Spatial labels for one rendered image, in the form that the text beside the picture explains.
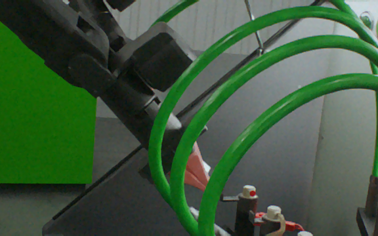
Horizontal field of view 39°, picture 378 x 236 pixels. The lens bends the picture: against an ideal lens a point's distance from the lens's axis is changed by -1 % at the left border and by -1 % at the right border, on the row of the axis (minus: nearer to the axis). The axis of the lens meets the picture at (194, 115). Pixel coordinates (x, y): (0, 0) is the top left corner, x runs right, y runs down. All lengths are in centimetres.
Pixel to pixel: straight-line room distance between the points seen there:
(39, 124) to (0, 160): 38
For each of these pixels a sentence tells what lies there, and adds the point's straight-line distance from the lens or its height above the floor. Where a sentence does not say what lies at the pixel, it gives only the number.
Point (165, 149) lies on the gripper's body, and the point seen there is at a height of 120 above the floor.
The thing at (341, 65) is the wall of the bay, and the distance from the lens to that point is 107.
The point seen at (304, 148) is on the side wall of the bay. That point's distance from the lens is 112.
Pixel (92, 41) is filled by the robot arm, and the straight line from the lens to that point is 64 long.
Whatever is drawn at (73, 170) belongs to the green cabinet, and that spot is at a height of 18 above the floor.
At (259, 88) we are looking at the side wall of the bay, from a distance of 104.
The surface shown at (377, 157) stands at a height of 119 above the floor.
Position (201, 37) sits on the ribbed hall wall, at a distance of 723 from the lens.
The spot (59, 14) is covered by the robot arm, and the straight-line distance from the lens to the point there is 62.
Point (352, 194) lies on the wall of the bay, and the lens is 102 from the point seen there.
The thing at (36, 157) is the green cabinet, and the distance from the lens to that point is 406.
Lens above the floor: 135
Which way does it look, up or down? 10 degrees down
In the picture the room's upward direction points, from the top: 6 degrees clockwise
